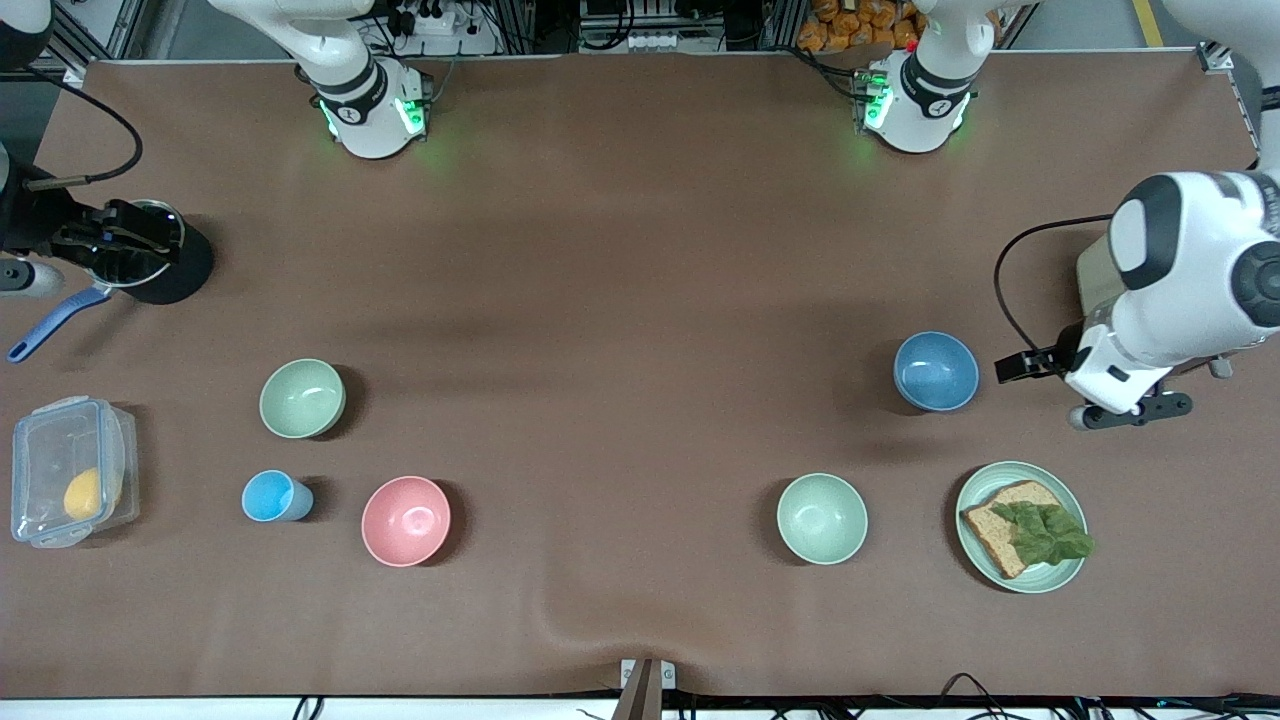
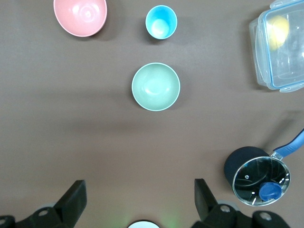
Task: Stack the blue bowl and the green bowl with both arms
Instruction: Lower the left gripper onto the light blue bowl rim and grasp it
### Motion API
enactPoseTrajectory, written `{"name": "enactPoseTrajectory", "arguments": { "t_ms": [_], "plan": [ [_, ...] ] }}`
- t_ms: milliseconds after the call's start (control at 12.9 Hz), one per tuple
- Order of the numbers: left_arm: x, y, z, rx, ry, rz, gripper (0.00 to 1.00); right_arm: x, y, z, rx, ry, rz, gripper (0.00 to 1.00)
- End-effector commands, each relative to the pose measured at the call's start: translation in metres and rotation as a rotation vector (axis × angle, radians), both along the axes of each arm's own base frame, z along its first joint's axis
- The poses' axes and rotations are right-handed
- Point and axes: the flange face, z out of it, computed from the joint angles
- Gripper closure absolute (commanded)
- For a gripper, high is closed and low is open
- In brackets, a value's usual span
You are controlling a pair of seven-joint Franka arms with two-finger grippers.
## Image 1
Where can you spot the yellow lemon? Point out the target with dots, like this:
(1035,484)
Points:
(83,494)

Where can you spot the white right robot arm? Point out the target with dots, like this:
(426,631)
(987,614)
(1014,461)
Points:
(375,120)

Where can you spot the pink bowl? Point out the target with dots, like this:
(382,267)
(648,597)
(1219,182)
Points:
(405,520)

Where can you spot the blue bowl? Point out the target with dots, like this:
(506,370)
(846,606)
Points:
(936,371)

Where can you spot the long white power strip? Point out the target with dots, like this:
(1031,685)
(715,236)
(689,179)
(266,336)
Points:
(650,42)

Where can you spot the green plate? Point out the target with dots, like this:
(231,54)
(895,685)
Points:
(1065,575)

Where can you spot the aluminium corner bracket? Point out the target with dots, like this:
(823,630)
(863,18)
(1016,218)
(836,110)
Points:
(1215,58)
(75,75)

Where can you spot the light blue cup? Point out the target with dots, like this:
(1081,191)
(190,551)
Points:
(270,496)

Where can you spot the silver toaster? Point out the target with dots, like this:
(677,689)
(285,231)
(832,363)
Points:
(1095,280)

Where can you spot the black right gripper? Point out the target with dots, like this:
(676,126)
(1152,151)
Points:
(30,222)

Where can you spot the white power strip with plugs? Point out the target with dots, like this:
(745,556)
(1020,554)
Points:
(430,22)

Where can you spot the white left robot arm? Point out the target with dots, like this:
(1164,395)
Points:
(1190,260)

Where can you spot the pale mint green bowl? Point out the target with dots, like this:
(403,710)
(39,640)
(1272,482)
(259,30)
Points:
(822,518)

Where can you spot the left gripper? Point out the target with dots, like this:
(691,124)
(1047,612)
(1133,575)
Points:
(1054,360)

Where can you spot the bag of orange snacks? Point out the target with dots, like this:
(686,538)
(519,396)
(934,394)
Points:
(860,25)

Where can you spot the green lettuce leaf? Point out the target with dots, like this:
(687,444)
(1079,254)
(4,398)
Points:
(1045,535)

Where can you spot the sage green bowl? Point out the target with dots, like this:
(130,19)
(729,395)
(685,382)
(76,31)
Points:
(302,398)

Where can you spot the metal table clamp bracket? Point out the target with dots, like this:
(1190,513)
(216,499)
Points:
(648,685)

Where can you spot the clear plastic food container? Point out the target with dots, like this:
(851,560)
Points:
(45,450)

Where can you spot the brown bread slice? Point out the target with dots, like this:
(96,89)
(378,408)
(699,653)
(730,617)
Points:
(1000,545)

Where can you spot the glass lid with blue knob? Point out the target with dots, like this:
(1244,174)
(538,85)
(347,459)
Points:
(165,212)

